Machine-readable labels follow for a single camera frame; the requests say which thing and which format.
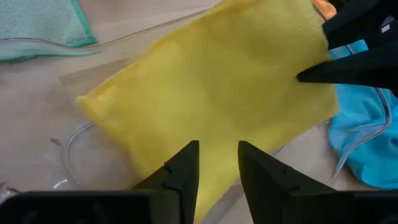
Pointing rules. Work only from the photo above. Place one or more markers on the teal microfiber towel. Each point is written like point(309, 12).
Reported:
point(370, 140)

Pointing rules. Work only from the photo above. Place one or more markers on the yellow microfiber towel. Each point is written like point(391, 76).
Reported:
point(217, 93)

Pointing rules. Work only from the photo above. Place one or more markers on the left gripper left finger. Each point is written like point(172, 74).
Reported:
point(183, 174)

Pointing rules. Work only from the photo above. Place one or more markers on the clear plastic bin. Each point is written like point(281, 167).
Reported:
point(37, 99)

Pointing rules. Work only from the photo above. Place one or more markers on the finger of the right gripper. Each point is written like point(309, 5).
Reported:
point(357, 21)
point(357, 70)

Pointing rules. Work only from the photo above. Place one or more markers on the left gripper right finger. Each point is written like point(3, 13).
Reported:
point(264, 180)

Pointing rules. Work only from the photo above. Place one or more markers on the orange microfiber towel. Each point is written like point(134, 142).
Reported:
point(325, 7)

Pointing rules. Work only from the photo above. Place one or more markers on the light green microfiber towel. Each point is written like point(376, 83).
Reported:
point(37, 21)

